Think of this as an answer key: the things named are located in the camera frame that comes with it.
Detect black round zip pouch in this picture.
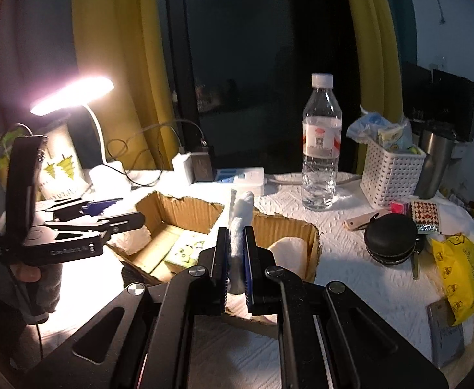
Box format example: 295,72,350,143
364,213,419,269

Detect green printed packet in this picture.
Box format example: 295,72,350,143
166,232,204,273

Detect white folded cloth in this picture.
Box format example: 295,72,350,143
266,237,309,283
111,224,153,257

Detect blue plastic bag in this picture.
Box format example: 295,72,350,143
346,111,389,143

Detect dark power bank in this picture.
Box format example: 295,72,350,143
192,145,216,183

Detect yellow plastic bag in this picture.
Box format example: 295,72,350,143
429,232,474,327

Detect white blue flat box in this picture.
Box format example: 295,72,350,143
214,166,267,197

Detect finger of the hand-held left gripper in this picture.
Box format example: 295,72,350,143
43,211,145,244
44,197,125,218

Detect wooden handle tool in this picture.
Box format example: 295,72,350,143
344,209,388,232

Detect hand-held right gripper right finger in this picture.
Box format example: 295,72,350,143
243,226,449,389

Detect dark window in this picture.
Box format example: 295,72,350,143
165,0,362,175

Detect checkered foil packet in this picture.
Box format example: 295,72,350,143
410,200,441,236

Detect grey curtain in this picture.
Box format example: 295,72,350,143
0,0,79,138

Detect grey book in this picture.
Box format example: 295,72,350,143
427,300,465,369

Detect black monitor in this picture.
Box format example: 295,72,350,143
401,60,474,143

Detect clear plastic water bottle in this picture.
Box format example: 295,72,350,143
301,72,343,212

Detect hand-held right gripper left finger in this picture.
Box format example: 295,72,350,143
22,226,230,389

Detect green leafy plant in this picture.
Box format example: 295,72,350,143
0,126,29,185

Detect tree print cushion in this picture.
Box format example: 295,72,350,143
38,124,92,202

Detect white charger adapter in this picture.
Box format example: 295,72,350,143
171,152,197,185

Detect yellow curtain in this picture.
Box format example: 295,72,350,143
72,0,175,171
338,0,419,124

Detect white towel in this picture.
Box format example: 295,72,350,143
226,188,256,295

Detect brown cardboard box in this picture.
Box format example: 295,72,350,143
121,190,321,329

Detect white plastic basket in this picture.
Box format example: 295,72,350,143
360,135,427,208

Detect white desk lamp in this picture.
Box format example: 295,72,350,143
29,75,126,196

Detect black cable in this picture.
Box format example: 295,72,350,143
106,119,209,191

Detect yellow green snack packets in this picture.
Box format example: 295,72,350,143
376,123,420,156

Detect steel tumbler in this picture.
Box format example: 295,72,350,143
413,129,457,200

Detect person's left hand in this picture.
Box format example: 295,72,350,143
0,251,64,317

